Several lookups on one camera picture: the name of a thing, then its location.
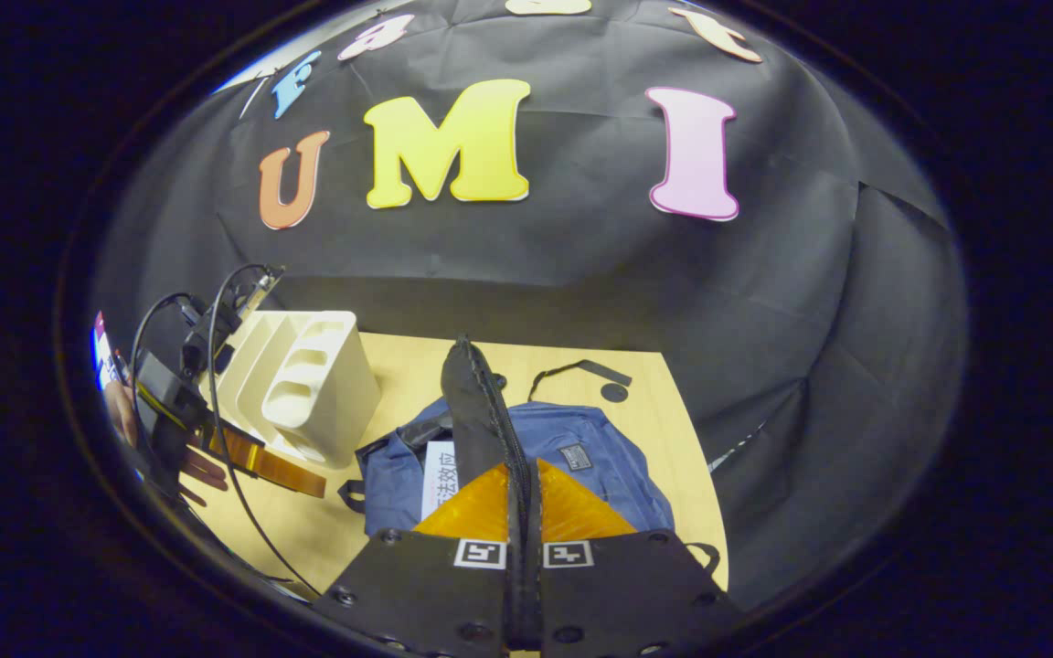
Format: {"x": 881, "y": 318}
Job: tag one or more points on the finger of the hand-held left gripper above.
{"x": 280, "y": 471}

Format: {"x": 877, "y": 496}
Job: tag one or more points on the white book with blue cover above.
{"x": 440, "y": 480}

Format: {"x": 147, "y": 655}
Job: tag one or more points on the blue and black schoolbag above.
{"x": 600, "y": 457}

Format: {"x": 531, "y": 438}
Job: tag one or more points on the colourful printed board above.
{"x": 106, "y": 356}

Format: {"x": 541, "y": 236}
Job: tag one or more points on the white plastic bookshelf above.
{"x": 335, "y": 402}

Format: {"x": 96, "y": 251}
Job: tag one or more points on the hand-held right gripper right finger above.
{"x": 627, "y": 585}

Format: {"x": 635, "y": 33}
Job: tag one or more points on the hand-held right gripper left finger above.
{"x": 417, "y": 585}

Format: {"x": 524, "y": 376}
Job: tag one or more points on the black backdrop cloth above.
{"x": 581, "y": 274}

